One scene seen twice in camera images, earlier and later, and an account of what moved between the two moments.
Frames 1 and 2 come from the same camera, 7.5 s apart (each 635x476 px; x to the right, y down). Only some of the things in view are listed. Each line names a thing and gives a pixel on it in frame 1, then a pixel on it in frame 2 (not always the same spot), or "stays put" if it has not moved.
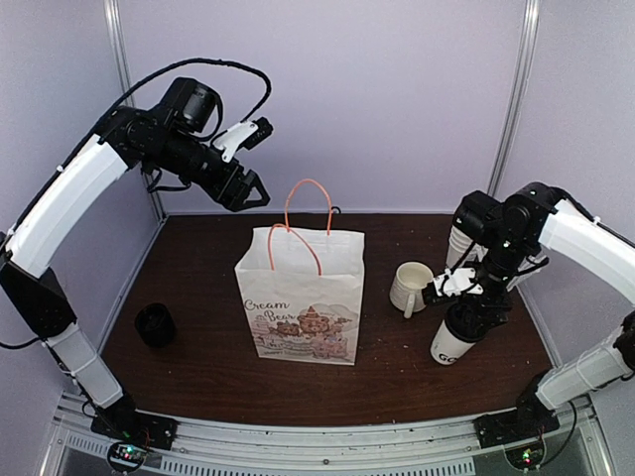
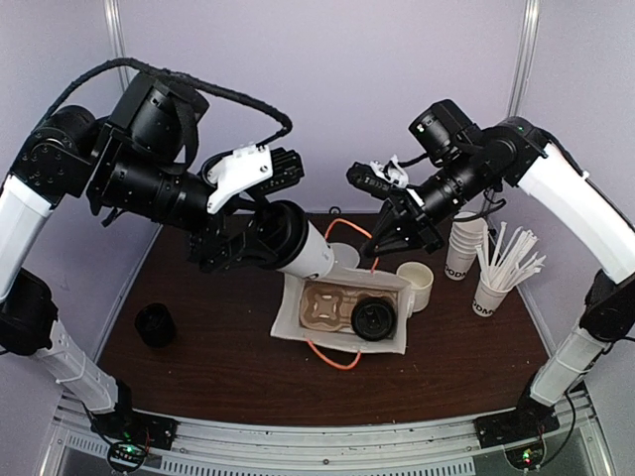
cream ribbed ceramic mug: [407, 289] stays put
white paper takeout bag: [302, 291] to [351, 307]
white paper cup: [446, 348] to [317, 259]
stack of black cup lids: [155, 324] stays put
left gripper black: [233, 198] to [215, 251]
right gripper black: [490, 306] to [418, 228]
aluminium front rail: [438, 447] stays put
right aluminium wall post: [530, 29] stays put
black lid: [465, 321] to [281, 233]
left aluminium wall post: [113, 8] stays put
